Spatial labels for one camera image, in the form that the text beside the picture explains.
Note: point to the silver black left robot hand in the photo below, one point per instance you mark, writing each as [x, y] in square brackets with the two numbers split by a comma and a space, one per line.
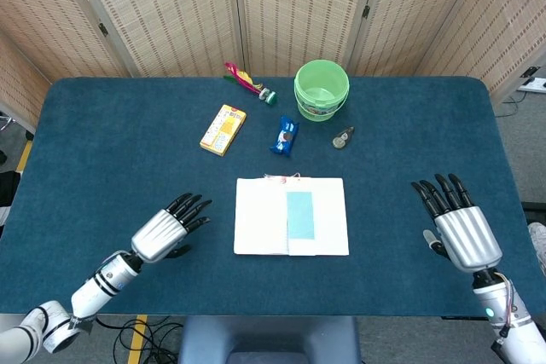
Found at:
[160, 236]

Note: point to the blue white tasselled bookmark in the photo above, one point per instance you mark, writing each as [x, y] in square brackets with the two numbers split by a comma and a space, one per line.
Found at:
[300, 215]

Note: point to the woven folding screen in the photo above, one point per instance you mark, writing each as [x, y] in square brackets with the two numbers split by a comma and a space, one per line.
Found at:
[170, 6]

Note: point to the blue table cloth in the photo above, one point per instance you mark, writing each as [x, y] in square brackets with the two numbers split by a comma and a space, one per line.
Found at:
[128, 146]

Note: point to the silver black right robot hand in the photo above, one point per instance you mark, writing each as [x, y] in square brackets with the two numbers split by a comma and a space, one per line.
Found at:
[469, 240]

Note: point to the yellow card box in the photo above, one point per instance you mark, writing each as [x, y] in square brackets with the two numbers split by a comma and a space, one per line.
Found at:
[224, 129]

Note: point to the white lined notebook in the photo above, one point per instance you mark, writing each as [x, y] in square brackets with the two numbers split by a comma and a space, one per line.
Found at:
[256, 219]

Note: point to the small dark correction tape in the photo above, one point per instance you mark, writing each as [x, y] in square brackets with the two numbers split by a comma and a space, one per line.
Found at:
[341, 139]

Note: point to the white power strip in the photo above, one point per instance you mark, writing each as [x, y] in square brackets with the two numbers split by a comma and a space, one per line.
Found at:
[533, 84]

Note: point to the green plastic bucket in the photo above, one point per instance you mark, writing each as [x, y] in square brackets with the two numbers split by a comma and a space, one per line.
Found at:
[321, 99]

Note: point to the blue cookie packet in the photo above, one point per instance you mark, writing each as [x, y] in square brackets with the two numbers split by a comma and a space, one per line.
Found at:
[285, 136]

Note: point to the pink feather shuttlecock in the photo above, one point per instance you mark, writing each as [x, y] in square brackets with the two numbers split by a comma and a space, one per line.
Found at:
[245, 80]

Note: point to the black white floor object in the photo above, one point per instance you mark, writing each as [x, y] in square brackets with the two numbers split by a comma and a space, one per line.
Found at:
[7, 193]

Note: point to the white shoe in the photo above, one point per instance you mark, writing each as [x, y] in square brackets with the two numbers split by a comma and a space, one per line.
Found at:
[538, 244]

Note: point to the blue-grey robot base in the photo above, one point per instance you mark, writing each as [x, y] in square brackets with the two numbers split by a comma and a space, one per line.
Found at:
[268, 338]

